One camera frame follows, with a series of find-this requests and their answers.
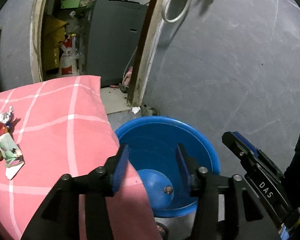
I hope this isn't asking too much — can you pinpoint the green illustrated paper carton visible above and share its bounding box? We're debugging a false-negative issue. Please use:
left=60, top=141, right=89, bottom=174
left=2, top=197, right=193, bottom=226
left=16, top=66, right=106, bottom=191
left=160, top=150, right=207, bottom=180
left=0, top=133, right=25, bottom=180

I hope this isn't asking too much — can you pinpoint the silver foil wrapper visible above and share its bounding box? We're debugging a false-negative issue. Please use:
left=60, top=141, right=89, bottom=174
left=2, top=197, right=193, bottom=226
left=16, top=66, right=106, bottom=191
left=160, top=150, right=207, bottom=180
left=0, top=106, right=14, bottom=127

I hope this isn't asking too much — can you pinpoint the pink checked tablecloth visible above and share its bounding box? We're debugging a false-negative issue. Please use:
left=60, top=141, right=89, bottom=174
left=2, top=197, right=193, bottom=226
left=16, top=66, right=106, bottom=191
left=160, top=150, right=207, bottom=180
left=0, top=75, right=163, bottom=240

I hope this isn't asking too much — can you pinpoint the blue plastic bucket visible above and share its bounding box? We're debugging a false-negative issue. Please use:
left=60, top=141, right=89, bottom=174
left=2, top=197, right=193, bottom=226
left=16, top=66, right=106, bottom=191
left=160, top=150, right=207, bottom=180
left=115, top=116, right=220, bottom=218

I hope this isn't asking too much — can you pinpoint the yellow bag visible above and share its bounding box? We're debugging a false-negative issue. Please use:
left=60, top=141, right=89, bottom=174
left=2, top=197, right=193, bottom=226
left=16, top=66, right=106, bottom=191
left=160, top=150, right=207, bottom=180
left=42, top=15, right=67, bottom=72

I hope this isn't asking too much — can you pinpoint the grey refrigerator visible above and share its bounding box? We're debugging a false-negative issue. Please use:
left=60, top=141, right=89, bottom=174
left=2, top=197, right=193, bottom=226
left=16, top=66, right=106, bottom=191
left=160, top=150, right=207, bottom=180
left=84, top=0, right=148, bottom=87

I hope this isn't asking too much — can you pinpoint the green box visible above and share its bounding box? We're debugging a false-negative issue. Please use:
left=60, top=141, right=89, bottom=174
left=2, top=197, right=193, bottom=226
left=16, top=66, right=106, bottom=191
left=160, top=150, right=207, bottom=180
left=61, top=0, right=80, bottom=9

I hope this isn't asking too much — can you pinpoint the wooden door frame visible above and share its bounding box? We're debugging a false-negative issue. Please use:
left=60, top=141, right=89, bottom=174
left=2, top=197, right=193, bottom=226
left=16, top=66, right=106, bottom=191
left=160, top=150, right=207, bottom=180
left=30, top=0, right=164, bottom=106

